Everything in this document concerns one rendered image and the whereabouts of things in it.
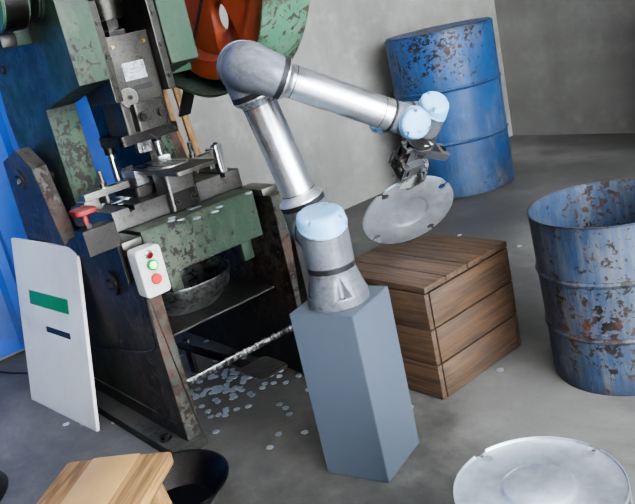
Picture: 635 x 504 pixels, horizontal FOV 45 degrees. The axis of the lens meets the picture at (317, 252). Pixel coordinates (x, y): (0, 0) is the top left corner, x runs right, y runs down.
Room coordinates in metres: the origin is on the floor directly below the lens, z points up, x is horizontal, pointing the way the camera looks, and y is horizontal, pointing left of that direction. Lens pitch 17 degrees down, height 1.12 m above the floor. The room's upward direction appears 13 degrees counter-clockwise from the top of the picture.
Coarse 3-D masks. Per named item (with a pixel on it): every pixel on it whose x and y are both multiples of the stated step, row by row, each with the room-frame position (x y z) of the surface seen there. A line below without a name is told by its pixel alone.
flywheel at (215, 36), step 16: (192, 0) 2.69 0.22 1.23; (208, 0) 2.61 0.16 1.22; (224, 0) 2.54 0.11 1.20; (240, 0) 2.48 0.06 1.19; (256, 0) 2.35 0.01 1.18; (192, 16) 2.71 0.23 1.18; (208, 16) 2.63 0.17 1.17; (240, 16) 2.49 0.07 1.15; (256, 16) 2.37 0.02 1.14; (192, 32) 2.73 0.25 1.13; (208, 32) 2.65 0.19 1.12; (224, 32) 2.58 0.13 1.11; (240, 32) 2.51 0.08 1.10; (256, 32) 2.38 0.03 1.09; (208, 48) 2.67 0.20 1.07; (192, 64) 2.71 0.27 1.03; (208, 64) 2.63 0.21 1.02
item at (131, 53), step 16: (112, 32) 2.35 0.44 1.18; (144, 32) 2.36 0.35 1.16; (112, 48) 2.29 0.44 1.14; (128, 48) 2.33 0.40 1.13; (144, 48) 2.36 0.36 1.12; (128, 64) 2.32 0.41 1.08; (144, 64) 2.35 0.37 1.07; (128, 80) 2.31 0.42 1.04; (144, 80) 2.34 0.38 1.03; (128, 96) 2.28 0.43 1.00; (144, 96) 2.33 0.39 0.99; (160, 96) 2.36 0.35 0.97; (112, 112) 2.33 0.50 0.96; (128, 112) 2.29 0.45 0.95; (144, 112) 2.28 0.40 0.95; (160, 112) 2.30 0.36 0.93; (112, 128) 2.36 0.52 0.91; (128, 128) 2.28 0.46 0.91; (144, 128) 2.28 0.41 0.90
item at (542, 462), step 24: (504, 456) 1.22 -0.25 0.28; (528, 456) 1.20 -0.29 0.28; (552, 456) 1.19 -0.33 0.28; (576, 456) 1.17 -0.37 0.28; (600, 456) 1.16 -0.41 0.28; (456, 480) 1.18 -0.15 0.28; (480, 480) 1.17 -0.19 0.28; (504, 480) 1.14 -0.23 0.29; (528, 480) 1.13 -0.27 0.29; (552, 480) 1.11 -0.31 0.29; (576, 480) 1.11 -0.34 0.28; (600, 480) 1.09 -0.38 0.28; (624, 480) 1.08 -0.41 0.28
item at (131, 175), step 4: (156, 160) 2.44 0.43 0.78; (160, 160) 2.42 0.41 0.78; (164, 160) 2.40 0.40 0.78; (144, 164) 2.43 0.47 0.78; (148, 164) 2.41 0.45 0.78; (152, 164) 2.37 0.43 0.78; (136, 168) 2.36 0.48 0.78; (140, 168) 2.35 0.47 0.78; (128, 172) 2.34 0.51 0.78; (132, 172) 2.32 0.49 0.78; (136, 172) 2.31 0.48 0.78; (124, 176) 2.37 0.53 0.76; (128, 176) 2.35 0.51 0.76; (132, 176) 2.33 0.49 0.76; (136, 176) 2.31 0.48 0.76; (140, 176) 2.32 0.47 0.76; (144, 176) 2.33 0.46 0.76; (148, 176) 2.33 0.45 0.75; (128, 180) 2.35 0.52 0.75; (132, 180) 2.33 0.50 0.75; (136, 180) 2.31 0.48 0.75; (140, 180) 2.32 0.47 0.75; (144, 180) 2.32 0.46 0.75; (148, 180) 2.33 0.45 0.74; (152, 180) 2.34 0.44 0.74; (132, 184) 2.34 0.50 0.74; (136, 184) 2.32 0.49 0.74; (140, 184) 2.31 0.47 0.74
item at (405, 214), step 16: (432, 176) 2.15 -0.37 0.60; (384, 192) 2.13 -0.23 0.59; (400, 192) 2.15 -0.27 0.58; (416, 192) 2.17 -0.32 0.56; (432, 192) 2.19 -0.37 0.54; (448, 192) 2.21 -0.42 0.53; (368, 208) 2.15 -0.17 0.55; (384, 208) 2.17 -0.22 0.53; (400, 208) 2.20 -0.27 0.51; (416, 208) 2.22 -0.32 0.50; (432, 208) 2.23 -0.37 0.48; (448, 208) 2.26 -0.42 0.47; (368, 224) 2.19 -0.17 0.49; (384, 224) 2.21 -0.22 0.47; (400, 224) 2.24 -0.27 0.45; (416, 224) 2.26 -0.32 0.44; (384, 240) 2.26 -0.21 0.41; (400, 240) 2.29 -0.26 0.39
